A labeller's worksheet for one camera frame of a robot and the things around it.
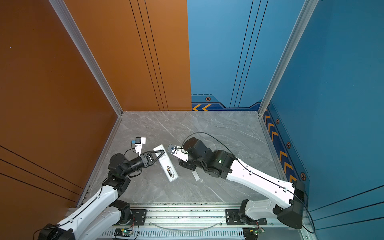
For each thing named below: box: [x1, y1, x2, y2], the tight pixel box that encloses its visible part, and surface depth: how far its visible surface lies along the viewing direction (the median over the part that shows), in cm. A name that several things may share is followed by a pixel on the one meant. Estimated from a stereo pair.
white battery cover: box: [192, 170, 200, 181], surface depth 89 cm
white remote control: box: [153, 144, 179, 182], surface depth 71 cm
